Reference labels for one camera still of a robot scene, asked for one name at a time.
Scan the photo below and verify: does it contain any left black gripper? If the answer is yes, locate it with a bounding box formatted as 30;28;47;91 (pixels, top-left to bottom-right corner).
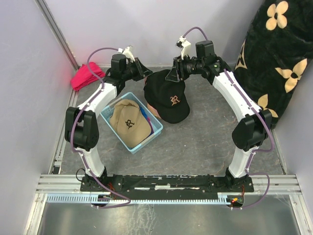
122;57;153;82

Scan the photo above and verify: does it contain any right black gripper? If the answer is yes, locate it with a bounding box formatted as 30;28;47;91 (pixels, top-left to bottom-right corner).
165;53;203;83

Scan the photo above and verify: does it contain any pink cap with R logo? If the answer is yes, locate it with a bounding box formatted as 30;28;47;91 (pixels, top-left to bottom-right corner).
144;76;161;119

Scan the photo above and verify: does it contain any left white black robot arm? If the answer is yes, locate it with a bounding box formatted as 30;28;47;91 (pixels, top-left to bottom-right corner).
65;54;153;191

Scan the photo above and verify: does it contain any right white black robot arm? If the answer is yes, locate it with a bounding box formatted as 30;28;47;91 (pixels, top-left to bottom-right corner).
165;37;272;191

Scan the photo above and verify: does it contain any tan cap in basket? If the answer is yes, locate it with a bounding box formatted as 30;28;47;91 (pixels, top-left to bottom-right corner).
110;99;152;148

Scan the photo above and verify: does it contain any light blue plastic basket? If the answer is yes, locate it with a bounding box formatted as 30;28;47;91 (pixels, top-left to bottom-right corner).
101;92;163;154

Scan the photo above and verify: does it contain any red cloth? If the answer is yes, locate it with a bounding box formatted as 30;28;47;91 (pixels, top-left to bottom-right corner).
70;62;105;91

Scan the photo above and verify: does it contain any black floral blanket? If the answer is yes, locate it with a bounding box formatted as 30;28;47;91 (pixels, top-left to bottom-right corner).
233;0;313;128

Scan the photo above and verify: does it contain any aluminium corner profile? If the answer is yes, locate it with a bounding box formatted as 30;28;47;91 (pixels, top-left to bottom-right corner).
35;0;80;71

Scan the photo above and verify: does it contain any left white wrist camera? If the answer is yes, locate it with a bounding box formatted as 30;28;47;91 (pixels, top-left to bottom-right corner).
118;45;135;62

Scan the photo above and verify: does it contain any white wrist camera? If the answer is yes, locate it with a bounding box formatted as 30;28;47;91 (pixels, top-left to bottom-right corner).
176;36;191;60
118;45;135;62

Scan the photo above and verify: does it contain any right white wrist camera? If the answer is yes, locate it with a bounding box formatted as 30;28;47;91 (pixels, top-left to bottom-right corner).
176;36;191;60

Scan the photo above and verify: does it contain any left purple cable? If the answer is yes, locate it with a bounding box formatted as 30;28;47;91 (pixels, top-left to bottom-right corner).
69;47;132;209

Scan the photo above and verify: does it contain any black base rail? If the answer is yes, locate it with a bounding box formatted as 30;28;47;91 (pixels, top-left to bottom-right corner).
80;174;255;200

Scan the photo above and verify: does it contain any light blue cable duct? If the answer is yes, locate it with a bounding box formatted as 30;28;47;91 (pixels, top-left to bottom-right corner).
46;193;243;206

